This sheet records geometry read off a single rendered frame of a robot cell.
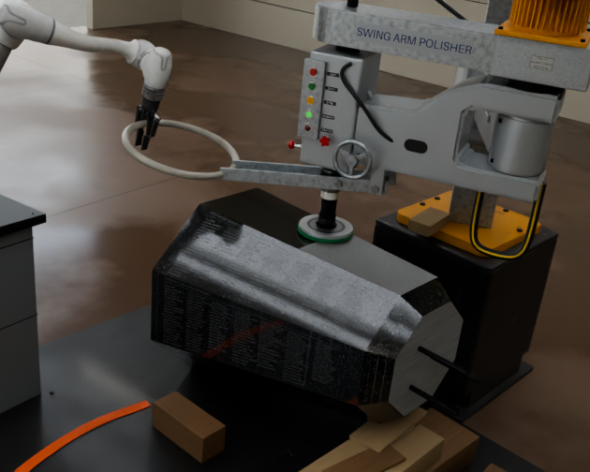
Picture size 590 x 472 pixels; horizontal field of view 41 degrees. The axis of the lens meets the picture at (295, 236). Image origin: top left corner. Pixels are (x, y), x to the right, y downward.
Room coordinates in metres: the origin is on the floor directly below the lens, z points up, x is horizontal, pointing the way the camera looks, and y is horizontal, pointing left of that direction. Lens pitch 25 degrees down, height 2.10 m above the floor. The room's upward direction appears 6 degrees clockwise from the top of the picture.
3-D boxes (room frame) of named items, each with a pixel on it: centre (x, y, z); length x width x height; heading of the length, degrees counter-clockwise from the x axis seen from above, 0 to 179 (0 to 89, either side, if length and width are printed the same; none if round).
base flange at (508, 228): (3.26, -0.77, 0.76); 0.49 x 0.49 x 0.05; 49
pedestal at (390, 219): (3.26, -0.77, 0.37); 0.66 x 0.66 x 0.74; 49
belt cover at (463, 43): (2.72, -0.44, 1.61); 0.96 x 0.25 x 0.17; 69
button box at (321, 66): (2.76, -0.01, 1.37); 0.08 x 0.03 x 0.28; 69
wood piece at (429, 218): (3.10, -0.56, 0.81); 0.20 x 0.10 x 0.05; 147
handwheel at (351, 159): (2.69, -0.19, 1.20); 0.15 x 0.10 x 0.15; 69
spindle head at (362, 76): (2.81, -0.19, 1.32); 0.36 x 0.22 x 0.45; 69
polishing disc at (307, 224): (2.84, -0.12, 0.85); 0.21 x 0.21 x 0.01
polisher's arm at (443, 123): (2.69, -0.48, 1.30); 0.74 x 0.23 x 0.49; 69
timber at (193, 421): (2.51, 0.34, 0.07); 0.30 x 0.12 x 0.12; 50
